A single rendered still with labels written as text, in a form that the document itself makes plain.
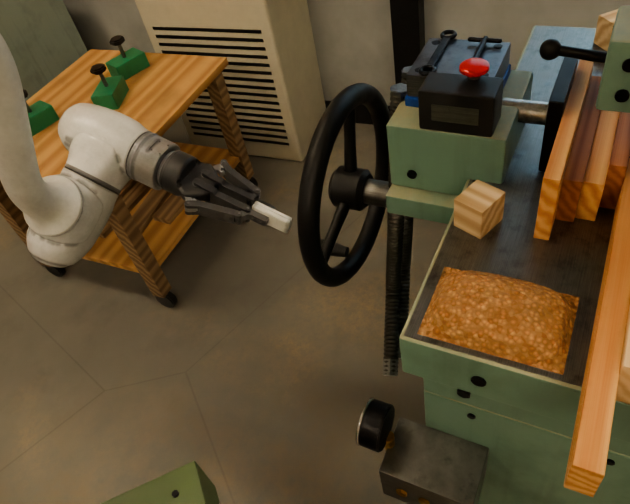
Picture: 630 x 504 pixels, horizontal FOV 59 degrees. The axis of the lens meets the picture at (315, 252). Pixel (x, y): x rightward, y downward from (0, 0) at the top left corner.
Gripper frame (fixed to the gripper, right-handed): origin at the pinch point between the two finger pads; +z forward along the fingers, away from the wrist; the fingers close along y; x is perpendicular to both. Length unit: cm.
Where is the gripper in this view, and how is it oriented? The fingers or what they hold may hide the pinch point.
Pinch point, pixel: (271, 217)
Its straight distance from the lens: 96.2
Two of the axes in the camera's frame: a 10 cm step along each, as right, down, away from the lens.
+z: 8.9, 4.3, -1.4
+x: -1.5, 5.7, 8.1
